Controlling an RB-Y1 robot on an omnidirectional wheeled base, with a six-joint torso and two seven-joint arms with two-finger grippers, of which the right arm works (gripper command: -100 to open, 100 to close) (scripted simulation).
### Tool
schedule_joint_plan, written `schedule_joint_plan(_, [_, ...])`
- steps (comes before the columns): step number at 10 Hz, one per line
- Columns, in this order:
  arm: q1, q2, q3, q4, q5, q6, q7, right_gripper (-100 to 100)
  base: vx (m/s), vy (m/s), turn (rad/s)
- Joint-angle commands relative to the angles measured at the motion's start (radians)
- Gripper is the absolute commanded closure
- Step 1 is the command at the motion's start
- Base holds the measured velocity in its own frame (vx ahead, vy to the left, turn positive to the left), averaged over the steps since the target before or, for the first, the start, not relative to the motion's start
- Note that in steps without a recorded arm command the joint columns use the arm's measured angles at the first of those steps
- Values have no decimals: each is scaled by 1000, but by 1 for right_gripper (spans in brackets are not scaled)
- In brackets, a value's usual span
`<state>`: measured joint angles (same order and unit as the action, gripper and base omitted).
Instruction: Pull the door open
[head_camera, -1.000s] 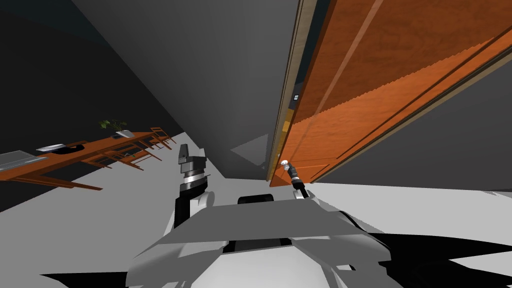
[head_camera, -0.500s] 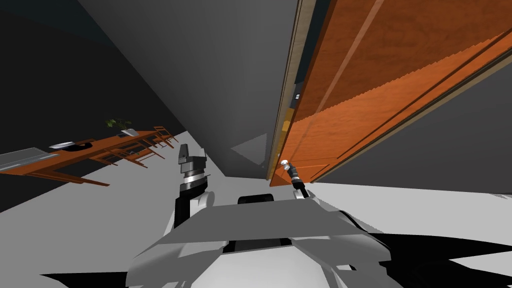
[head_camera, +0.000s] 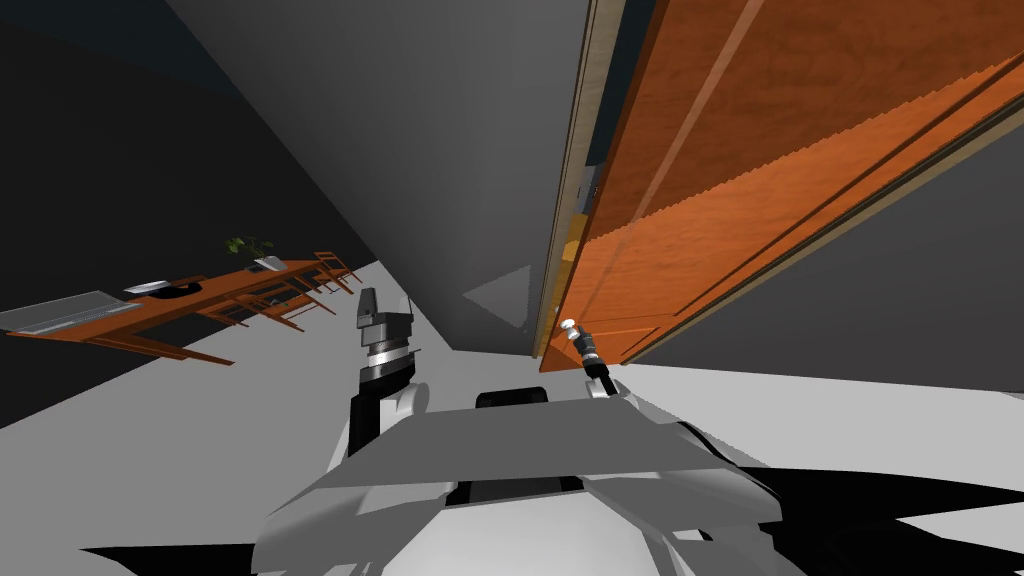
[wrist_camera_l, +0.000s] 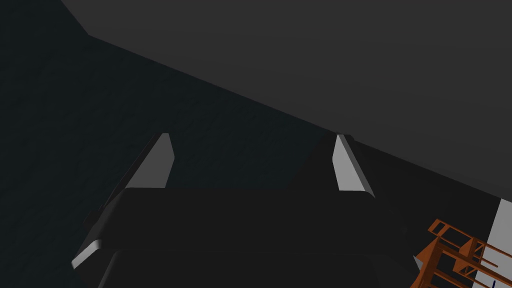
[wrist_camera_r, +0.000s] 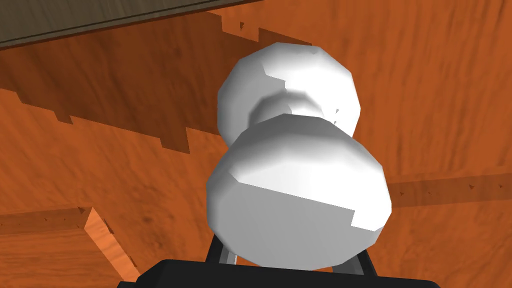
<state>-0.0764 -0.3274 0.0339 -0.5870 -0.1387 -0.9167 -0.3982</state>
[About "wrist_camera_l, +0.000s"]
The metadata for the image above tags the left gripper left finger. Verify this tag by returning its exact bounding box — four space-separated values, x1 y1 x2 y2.
107 132 176 206

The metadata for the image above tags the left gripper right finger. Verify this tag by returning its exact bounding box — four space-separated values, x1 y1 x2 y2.
296 133 376 199

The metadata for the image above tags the orange wooden frame furniture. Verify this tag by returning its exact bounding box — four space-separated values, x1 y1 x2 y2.
411 218 512 288

